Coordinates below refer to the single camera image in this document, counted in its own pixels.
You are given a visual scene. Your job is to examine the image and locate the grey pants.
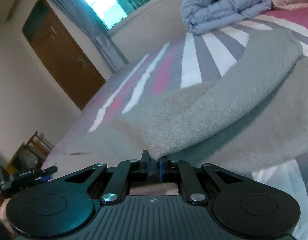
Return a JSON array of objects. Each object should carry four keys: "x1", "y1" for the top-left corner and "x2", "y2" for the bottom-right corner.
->
[{"x1": 45, "y1": 27, "x2": 308, "y2": 177}]

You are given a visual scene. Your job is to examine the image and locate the wooden chair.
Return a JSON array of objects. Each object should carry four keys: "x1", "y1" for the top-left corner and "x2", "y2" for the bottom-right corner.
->
[{"x1": 6, "y1": 131, "x2": 53, "y2": 174}]

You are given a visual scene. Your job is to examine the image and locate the striped pink grey bed sheet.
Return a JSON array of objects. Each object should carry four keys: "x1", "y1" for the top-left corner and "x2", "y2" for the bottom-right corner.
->
[{"x1": 48, "y1": 7, "x2": 308, "y2": 239}]

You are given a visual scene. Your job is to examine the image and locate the brown wooden door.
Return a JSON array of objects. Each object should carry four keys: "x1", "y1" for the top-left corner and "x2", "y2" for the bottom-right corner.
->
[{"x1": 22, "y1": 0, "x2": 106, "y2": 110}]

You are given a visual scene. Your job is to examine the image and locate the folded light blue duvet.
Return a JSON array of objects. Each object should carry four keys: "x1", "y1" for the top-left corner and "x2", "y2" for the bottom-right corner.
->
[{"x1": 181, "y1": 0, "x2": 272, "y2": 35}]

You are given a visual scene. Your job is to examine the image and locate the left grey curtain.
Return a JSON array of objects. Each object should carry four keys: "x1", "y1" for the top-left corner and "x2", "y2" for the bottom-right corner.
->
[{"x1": 50, "y1": 0, "x2": 128, "y2": 74}]

